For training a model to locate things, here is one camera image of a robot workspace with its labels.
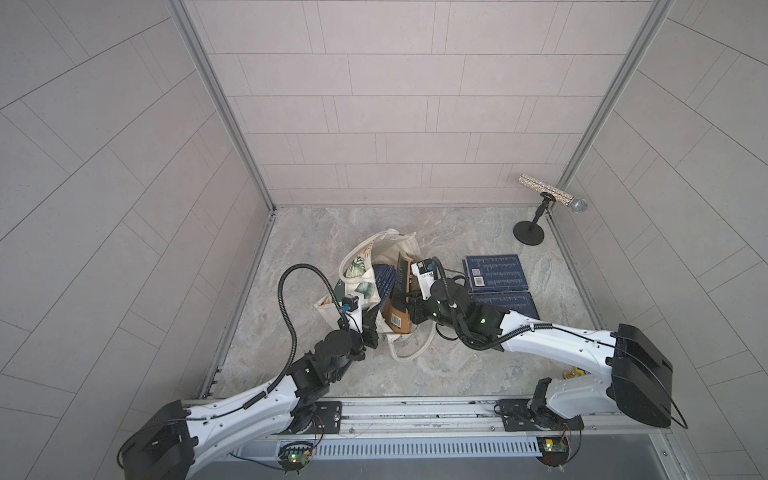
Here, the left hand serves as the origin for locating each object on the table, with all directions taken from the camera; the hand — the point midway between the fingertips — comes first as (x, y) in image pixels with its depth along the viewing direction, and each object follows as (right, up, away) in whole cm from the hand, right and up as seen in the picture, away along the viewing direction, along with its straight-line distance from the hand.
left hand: (382, 306), depth 78 cm
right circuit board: (+41, -31, -10) cm, 52 cm away
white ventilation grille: (-26, -31, -9) cm, 42 cm away
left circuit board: (-18, -29, -13) cm, 37 cm away
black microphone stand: (+53, +19, +30) cm, 64 cm away
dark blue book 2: (+41, -2, +11) cm, 43 cm away
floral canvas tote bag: (-6, +9, -7) cm, 12 cm away
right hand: (+5, +2, -2) cm, 5 cm away
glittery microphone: (+57, +28, +9) cm, 64 cm away
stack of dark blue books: (0, +6, +6) cm, 9 cm away
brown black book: (+4, 0, -1) cm, 4 cm away
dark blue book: (+35, +6, +17) cm, 40 cm away
